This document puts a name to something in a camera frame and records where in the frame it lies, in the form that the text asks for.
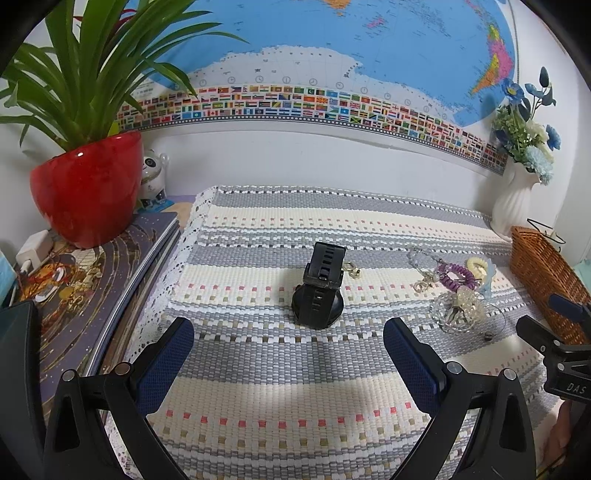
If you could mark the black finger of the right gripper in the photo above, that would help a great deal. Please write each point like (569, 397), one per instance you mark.
(575, 312)

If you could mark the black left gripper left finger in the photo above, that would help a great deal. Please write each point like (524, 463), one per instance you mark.
(76, 444)

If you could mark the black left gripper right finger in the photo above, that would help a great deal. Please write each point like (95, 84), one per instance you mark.
(501, 445)

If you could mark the small gold earring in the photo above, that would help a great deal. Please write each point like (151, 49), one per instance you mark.
(353, 270)

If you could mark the black watch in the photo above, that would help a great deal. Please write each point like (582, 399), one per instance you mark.
(318, 302)

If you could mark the brown wicker basket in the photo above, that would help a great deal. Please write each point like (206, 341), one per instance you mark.
(543, 271)

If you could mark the light blue hair clip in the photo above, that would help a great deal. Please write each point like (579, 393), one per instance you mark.
(485, 289)

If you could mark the white ribbed vase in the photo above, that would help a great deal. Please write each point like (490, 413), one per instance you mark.
(513, 204)

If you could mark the dark illustrated book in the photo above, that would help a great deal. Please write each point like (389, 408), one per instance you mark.
(82, 294)

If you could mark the woven striped table mat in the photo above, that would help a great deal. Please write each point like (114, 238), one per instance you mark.
(262, 397)

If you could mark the blue white artificial flowers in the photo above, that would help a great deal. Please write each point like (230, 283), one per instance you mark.
(526, 141)

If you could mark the white power adapter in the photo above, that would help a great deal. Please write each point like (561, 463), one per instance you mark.
(34, 251)

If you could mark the red plant pot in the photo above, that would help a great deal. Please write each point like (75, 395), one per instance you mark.
(88, 195)

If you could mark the white panda figurine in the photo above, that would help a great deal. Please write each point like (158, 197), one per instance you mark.
(152, 186)

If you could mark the world map poster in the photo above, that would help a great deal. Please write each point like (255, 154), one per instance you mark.
(428, 72)

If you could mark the green leafy plant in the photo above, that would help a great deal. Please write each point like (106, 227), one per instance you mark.
(79, 89)

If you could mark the black wire holder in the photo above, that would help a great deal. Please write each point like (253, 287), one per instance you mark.
(549, 234)

